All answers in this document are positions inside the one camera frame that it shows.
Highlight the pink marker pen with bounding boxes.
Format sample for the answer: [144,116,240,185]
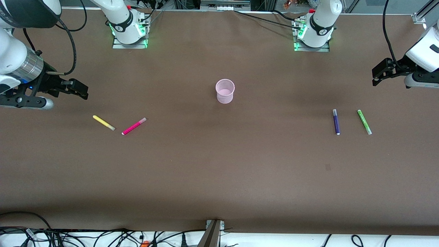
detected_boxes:
[121,117,147,136]

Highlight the purple marker pen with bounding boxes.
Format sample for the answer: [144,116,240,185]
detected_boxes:
[332,109,341,136]

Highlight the yellow marker pen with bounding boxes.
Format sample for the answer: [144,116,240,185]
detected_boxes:
[93,115,116,131]

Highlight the green marker pen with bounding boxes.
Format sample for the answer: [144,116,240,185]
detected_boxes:
[357,109,372,135]

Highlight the pink plastic cup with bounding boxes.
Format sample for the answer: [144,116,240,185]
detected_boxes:
[215,79,235,104]

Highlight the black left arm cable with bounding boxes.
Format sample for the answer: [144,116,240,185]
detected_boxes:
[382,0,400,71]

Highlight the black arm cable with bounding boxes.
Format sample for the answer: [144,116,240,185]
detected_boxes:
[22,0,88,76]
[382,0,400,71]

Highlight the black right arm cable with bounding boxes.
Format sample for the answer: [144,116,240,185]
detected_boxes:
[22,0,88,76]

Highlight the aluminium frame profile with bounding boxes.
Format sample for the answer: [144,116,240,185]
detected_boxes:
[412,0,439,25]

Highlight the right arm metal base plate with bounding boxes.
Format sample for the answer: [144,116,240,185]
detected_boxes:
[112,19,150,49]

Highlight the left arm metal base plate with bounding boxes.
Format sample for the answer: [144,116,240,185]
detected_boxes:
[292,19,330,52]

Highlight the black cable across table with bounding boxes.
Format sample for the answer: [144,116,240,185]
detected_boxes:
[234,10,303,31]

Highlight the thick black floor cable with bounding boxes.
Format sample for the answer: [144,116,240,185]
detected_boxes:
[0,211,52,230]

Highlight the tangled black floor cables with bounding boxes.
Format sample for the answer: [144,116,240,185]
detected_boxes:
[0,226,206,247]

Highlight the metal table frame bracket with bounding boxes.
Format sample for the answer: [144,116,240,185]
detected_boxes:
[197,220,225,247]

